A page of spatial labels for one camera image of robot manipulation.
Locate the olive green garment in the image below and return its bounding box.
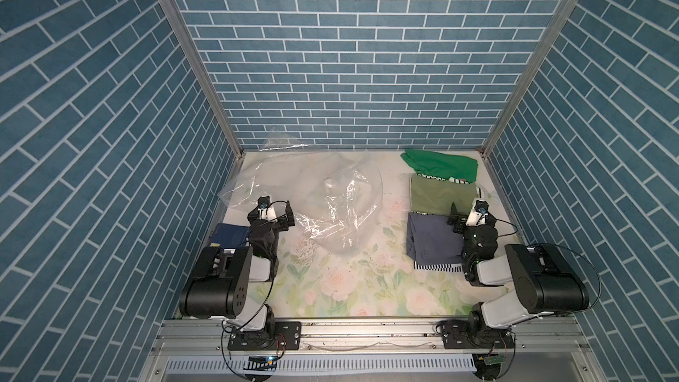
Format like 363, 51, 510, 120
410, 175, 479, 216

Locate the clear plastic vacuum bag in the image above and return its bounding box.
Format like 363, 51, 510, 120
219, 132, 383, 256

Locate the black white striped garment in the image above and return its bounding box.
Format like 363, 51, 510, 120
417, 173, 476, 185

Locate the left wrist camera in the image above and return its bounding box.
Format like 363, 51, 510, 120
256, 196, 278, 221

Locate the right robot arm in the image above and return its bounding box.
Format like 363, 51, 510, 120
439, 199, 590, 351

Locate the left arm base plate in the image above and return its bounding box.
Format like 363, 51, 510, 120
227, 320, 302, 351

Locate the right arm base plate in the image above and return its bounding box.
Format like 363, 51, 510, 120
435, 319, 516, 350

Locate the navy blue garment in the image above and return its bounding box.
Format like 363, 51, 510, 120
406, 212, 463, 266

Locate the floral table mat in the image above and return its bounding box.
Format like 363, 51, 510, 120
189, 150, 558, 319

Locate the blue white striped garment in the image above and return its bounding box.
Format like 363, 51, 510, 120
414, 262, 463, 273

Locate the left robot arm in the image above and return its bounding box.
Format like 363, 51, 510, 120
180, 196, 295, 338

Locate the aluminium front rail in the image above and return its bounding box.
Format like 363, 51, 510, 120
141, 318, 605, 381

